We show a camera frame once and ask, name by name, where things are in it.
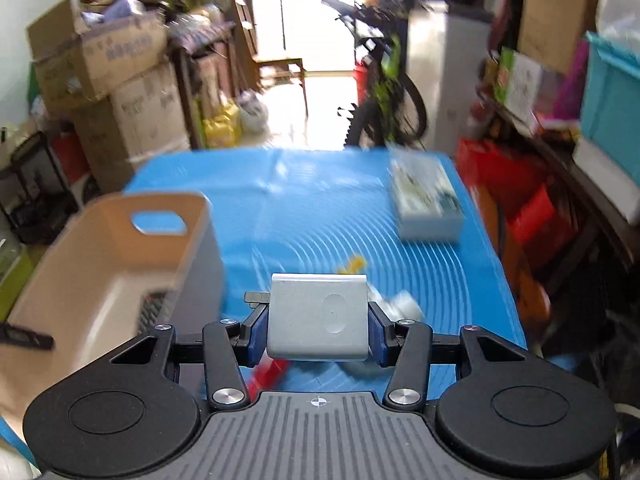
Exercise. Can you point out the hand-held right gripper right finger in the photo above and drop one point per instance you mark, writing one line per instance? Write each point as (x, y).
(380, 335)

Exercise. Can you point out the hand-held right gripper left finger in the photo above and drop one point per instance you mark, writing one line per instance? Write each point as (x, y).
(258, 335)

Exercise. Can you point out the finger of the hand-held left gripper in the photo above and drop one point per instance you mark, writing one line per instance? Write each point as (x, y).
(25, 337)

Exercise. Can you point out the red plastic object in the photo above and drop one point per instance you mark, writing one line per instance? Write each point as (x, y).
(267, 375)

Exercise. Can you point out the silver grey rectangular box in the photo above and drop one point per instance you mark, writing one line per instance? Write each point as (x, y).
(317, 317)

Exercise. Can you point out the yellow plastic toy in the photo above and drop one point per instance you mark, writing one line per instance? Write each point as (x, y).
(354, 265)

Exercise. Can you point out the beige plastic basket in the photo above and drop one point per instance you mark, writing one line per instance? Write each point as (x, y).
(100, 285)

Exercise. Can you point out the green clear plastic container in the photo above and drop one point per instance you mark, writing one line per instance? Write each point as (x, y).
(15, 280)

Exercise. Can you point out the blue silicone mat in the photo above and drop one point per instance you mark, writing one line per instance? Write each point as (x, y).
(320, 210)

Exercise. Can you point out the patterned tissue box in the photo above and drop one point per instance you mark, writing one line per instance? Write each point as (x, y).
(425, 200)

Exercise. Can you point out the black utility cart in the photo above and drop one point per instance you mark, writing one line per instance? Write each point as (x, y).
(35, 190)

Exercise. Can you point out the red paper bags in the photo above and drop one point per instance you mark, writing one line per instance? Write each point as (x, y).
(505, 185)

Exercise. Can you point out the yellow plastic jugs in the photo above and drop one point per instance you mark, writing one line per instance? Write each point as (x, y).
(222, 127)

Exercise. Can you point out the white plastic bag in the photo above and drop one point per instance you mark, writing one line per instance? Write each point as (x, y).
(254, 110)

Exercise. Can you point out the black green bicycle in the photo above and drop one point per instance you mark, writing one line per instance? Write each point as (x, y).
(385, 90)

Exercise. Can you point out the white cardboard box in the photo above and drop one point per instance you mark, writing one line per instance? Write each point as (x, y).
(150, 115)

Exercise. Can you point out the dark wooden shelf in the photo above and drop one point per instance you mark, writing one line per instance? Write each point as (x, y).
(590, 185)

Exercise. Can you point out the wooden chair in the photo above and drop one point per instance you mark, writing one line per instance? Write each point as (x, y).
(272, 67)

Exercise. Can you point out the green white carton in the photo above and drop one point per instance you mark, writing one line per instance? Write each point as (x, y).
(520, 82)

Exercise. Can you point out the open brown cardboard box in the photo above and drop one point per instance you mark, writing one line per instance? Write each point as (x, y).
(95, 55)

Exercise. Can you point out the teal plastic storage bin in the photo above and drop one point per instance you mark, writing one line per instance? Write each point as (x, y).
(612, 105)

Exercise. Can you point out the tall brown cardboard box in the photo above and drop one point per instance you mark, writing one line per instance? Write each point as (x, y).
(555, 15)

